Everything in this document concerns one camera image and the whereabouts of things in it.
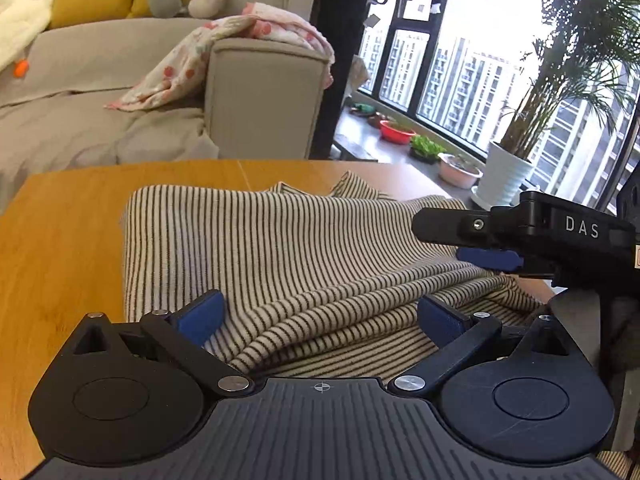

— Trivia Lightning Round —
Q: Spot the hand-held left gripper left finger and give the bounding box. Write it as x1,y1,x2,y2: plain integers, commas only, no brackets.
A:
65,289,255,397

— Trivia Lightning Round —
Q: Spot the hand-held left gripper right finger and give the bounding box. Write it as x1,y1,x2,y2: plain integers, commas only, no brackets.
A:
390,294,581,399

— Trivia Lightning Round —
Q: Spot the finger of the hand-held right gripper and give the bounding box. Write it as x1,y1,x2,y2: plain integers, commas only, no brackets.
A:
411,206,497,251
456,246,557,279

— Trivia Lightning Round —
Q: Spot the striped knit garment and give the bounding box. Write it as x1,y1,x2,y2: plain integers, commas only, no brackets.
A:
121,170,557,382

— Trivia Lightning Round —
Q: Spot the pink basin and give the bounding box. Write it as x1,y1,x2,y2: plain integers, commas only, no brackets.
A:
438,152,484,190

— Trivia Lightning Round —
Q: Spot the white ribbed plant pot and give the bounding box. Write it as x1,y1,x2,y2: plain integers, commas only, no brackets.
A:
470,140,536,210

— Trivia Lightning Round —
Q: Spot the green seedling tray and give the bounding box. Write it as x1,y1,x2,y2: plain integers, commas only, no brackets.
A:
408,134,447,165

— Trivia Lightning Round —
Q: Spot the red basin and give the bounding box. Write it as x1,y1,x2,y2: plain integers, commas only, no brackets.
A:
378,119,417,145

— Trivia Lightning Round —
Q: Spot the dark wooden bench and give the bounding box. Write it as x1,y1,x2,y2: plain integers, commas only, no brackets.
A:
332,132,382,162

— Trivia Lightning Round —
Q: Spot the potted palm plant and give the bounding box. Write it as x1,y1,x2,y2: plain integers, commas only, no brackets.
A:
492,0,640,162

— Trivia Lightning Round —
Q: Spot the dark curtain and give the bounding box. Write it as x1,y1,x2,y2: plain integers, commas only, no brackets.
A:
309,0,402,159

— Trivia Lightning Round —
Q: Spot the pink floral blanket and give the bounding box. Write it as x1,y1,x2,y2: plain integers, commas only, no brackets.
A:
104,2,335,113

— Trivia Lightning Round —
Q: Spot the grey covered sofa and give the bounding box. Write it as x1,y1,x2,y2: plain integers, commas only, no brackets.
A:
0,0,334,202

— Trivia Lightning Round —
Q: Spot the white goose plush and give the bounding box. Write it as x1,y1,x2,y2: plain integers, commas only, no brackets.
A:
0,0,59,80

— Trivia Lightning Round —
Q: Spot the black window frame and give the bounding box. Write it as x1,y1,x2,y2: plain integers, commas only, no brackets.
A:
357,0,640,217

